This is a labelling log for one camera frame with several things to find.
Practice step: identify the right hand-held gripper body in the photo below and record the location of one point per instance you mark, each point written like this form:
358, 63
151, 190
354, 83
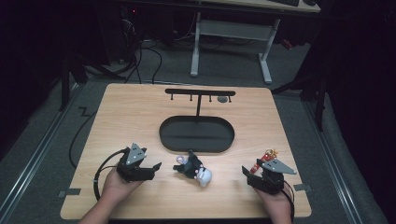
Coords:
272, 183

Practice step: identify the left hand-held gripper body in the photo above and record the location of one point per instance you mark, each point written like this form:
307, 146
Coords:
134, 172

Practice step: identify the black key rack with tray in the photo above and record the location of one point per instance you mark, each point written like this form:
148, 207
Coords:
196, 133

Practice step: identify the person's right hand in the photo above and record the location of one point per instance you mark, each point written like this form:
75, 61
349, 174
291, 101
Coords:
275, 203

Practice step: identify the person's left hand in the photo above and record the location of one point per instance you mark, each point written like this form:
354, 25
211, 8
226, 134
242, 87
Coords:
116, 189

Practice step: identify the grey tape piece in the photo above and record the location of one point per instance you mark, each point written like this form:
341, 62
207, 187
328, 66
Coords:
70, 192
302, 187

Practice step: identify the grey round table grommet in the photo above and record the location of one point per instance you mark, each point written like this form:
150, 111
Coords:
222, 99

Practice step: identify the black stand leg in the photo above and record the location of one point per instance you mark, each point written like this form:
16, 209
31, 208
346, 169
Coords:
319, 102
64, 84

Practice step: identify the dark computer tower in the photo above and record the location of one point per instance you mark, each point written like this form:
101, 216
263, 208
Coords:
129, 34

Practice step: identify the small red object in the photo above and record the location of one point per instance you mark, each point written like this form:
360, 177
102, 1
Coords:
287, 43

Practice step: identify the white-framed desk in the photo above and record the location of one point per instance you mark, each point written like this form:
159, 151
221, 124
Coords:
233, 29

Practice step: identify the black keyboard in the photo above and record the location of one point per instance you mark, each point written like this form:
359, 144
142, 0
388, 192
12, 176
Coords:
285, 2

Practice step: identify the metal floor rail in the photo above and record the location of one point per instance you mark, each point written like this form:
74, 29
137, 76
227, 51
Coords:
31, 158
333, 161

